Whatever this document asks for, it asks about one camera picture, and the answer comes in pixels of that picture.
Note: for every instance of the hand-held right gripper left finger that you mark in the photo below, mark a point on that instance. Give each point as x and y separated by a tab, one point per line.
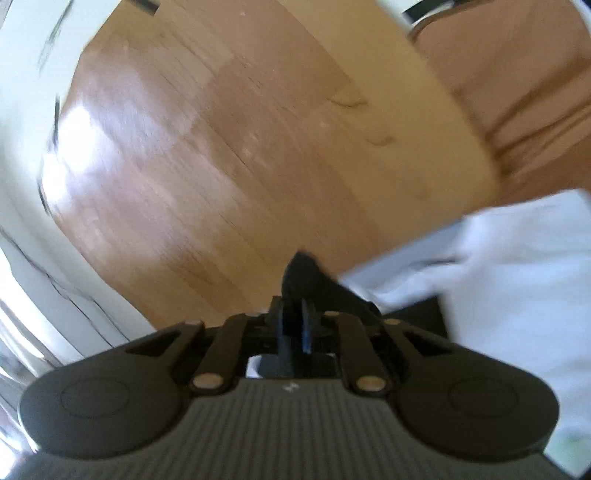
284	334

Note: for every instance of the brown perforated cushion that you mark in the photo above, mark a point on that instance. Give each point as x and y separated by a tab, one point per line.
531	92

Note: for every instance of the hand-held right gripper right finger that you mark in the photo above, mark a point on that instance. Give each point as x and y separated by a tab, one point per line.
306	333

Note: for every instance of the white garment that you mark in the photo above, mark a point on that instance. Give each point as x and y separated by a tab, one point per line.
508	286

